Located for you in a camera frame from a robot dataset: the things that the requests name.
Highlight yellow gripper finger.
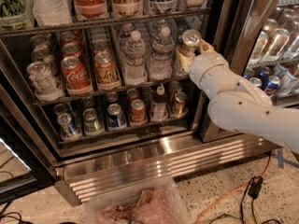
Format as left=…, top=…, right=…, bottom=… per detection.
left=199, top=39, right=214, bottom=54
left=176, top=46, right=195, bottom=71

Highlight redbull can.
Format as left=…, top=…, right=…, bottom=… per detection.
left=178, top=29, right=202, bottom=57

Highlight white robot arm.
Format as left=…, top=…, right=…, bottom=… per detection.
left=176, top=42, right=299, bottom=153

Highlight brown can bottom right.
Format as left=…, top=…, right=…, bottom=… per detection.
left=170, top=91, right=188, bottom=118

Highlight red can bottom shelf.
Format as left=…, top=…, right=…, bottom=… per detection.
left=130, top=99, right=148, bottom=126

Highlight pepsi can right fridge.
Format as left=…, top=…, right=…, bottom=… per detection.
left=263, top=76, right=280, bottom=97

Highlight front orange soda can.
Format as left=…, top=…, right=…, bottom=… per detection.
left=94, top=52, right=121, bottom=91

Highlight blue pepsi can bottom shelf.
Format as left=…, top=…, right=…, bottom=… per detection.
left=107, top=104, right=127, bottom=130

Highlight front red coca-cola can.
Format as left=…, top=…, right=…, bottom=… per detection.
left=61, top=56, right=92, bottom=95

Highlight middle coca-cola can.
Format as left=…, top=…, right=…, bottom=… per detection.
left=62, top=43, right=82, bottom=59

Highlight green can bottom shelf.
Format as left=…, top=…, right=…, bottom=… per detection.
left=83, top=108, right=104, bottom=136

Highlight blue silver can bottom left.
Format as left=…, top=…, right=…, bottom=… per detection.
left=57, top=113, right=81, bottom=141

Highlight middle white silver can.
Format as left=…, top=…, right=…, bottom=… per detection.
left=32, top=49, right=58, bottom=76

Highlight white silver can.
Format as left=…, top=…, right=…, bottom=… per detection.
left=26, top=62, right=64, bottom=102
left=32, top=49, right=58, bottom=76

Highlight front white silver can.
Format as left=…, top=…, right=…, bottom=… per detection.
left=26, top=62, right=64, bottom=102

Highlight stainless steel fridge base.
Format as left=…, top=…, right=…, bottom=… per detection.
left=55, top=134, right=278, bottom=206

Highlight green lacroix can top shelf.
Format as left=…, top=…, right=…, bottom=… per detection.
left=0, top=0, right=33, bottom=30

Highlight front right water bottle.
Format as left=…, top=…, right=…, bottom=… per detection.
left=148, top=27, right=175, bottom=80

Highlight water bottle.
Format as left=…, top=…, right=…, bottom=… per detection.
left=124, top=31, right=147, bottom=85
left=148, top=27, right=175, bottom=80

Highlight front left water bottle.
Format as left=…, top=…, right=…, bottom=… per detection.
left=124, top=31, right=147, bottom=85

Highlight white cap juice bottle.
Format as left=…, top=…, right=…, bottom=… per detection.
left=150, top=86, right=167, bottom=121

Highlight large coca-cola bottle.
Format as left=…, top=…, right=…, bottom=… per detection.
left=74, top=0, right=107, bottom=21

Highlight clear plastic bin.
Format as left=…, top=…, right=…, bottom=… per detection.
left=84, top=176, right=191, bottom=224

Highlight fridge door frame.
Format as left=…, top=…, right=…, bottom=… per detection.
left=200, top=0, right=290, bottom=144

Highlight black power adapter cable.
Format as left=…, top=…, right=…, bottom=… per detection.
left=210, top=175, right=281, bottom=224

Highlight orange extension cable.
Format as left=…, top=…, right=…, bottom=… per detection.
left=195, top=152, right=275, bottom=224

